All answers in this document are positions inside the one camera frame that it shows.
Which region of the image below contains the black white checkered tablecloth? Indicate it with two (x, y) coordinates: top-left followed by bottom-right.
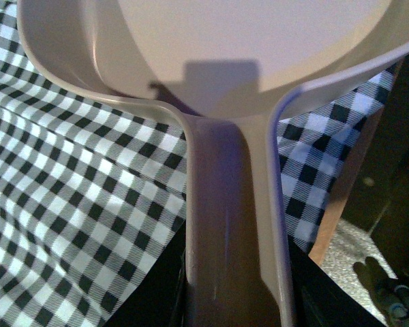
(0, 0), (396, 327)

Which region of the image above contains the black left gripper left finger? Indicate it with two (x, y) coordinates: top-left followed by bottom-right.
(105, 223), (186, 326)

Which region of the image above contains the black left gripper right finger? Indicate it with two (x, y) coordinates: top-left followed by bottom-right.
(288, 240), (383, 327)

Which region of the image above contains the beige plastic dustpan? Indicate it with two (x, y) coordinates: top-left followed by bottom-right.
(17, 1), (409, 326)

